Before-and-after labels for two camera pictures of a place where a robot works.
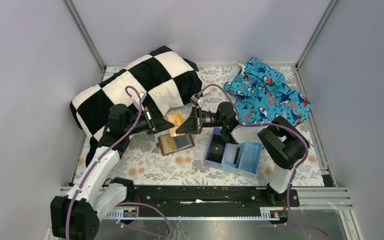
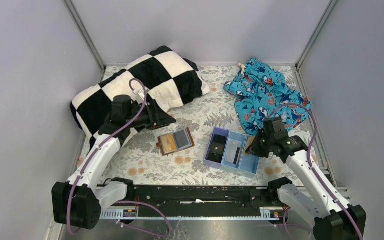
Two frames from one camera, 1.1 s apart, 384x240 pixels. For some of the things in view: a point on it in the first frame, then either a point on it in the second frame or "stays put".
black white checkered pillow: (163, 79) stays put
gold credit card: (176, 119) to (250, 140)
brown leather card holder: (168, 144) stays put
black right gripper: (197, 120) to (260, 143)
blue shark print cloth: (260, 94) stays put
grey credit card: (183, 141) stays put
